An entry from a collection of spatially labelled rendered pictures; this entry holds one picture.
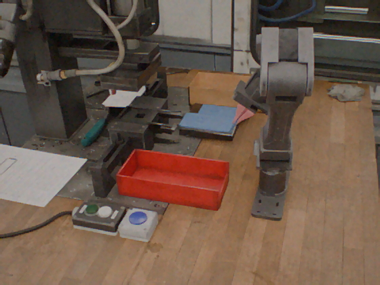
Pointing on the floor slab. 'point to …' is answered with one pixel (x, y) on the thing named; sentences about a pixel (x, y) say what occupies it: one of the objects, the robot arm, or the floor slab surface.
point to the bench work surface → (230, 215)
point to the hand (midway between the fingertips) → (235, 121)
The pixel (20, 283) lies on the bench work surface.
